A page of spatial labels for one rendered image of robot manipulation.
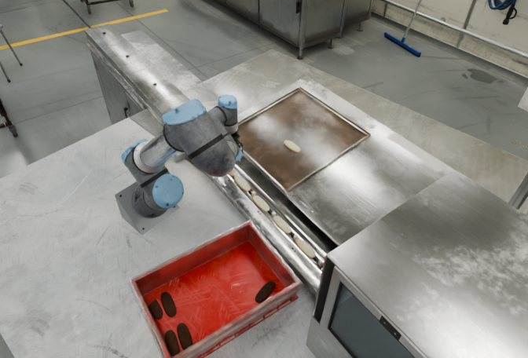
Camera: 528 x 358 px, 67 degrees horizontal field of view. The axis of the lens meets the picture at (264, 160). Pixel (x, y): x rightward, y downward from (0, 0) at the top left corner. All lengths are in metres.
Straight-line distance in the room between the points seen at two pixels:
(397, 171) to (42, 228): 1.46
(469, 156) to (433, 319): 1.37
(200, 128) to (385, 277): 0.60
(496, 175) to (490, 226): 1.00
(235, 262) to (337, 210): 0.45
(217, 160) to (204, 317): 0.57
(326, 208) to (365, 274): 0.69
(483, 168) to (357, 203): 0.76
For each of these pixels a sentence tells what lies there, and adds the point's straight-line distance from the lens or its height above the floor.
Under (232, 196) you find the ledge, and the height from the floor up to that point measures 0.86.
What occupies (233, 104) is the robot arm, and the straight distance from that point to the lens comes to 1.54.
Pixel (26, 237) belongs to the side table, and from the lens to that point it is 1.82.
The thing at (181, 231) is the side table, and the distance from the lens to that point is 1.64.
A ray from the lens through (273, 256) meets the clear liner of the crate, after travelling 1.43.
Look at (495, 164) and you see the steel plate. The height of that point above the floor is 0.82.
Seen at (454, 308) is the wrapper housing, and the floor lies 1.30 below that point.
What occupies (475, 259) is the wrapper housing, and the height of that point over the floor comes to 1.30.
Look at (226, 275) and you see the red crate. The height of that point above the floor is 0.82.
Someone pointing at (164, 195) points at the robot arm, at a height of 1.05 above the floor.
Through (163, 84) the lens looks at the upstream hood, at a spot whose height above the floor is 0.92.
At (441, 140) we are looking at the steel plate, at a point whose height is 0.82.
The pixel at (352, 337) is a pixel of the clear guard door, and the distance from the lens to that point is 1.10.
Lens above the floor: 2.09
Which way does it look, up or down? 42 degrees down
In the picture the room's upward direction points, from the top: 2 degrees clockwise
